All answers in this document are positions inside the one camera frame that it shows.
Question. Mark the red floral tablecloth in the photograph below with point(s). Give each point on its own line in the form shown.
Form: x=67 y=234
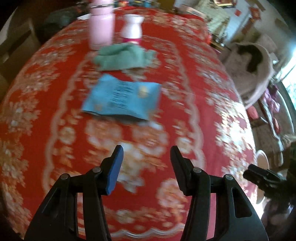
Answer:
x=45 y=133

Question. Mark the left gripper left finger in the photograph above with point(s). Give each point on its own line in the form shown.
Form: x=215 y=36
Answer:
x=57 y=218

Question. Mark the pink cup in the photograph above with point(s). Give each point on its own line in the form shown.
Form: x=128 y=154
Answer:
x=101 y=24

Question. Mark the chair with white coat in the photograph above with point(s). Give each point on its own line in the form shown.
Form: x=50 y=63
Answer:
x=250 y=67

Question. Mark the green cloth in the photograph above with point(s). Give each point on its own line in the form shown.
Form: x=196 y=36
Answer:
x=123 y=56

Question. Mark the blue snack bag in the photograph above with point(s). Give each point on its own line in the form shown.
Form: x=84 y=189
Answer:
x=114 y=97

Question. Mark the white pink small bottle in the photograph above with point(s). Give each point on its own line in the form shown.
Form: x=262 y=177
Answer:
x=131 y=31

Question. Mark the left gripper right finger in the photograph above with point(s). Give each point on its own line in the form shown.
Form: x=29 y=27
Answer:
x=236 y=218

